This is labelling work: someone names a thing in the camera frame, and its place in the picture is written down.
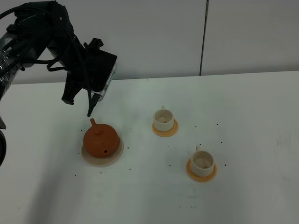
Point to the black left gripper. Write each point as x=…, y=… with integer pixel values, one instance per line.
x=75, y=63

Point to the brown clay teapot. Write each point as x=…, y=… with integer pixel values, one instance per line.
x=100, y=140

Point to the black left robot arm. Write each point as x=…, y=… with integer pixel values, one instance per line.
x=43, y=34

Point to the beige round teapot coaster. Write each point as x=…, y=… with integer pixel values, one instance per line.
x=104, y=161

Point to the far white teacup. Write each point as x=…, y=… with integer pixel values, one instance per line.
x=163, y=119

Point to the white teacup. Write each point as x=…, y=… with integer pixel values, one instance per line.
x=163, y=119
x=202, y=163

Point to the far orange saucer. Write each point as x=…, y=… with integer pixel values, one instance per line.
x=169, y=133

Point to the orange saucer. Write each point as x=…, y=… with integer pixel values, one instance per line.
x=199, y=178
x=169, y=133

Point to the near white teacup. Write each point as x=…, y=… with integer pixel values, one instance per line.
x=202, y=163

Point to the near orange saucer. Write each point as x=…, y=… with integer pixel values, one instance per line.
x=199, y=178

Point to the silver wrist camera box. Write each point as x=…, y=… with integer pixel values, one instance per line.
x=104, y=70

